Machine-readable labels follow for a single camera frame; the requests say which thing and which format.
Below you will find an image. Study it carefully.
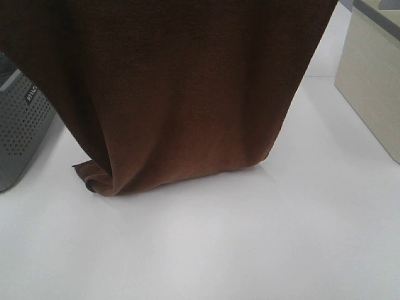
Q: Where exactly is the brown towel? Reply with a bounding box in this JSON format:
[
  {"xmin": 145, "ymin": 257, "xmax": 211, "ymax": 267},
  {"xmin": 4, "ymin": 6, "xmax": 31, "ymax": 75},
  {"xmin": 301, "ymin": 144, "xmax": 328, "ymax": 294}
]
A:
[{"xmin": 1, "ymin": 1, "xmax": 336, "ymax": 196}]

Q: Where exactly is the grey perforated plastic basket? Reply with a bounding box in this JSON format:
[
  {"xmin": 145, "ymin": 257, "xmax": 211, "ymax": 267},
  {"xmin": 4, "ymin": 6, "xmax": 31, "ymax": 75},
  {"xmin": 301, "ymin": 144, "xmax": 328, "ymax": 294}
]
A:
[{"xmin": 0, "ymin": 53, "xmax": 56, "ymax": 192}]

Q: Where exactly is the beige storage box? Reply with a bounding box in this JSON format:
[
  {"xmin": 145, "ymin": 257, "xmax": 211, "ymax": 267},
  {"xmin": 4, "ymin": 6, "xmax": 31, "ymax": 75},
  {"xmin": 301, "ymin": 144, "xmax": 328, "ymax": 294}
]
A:
[{"xmin": 334, "ymin": 1, "xmax": 399, "ymax": 161}]

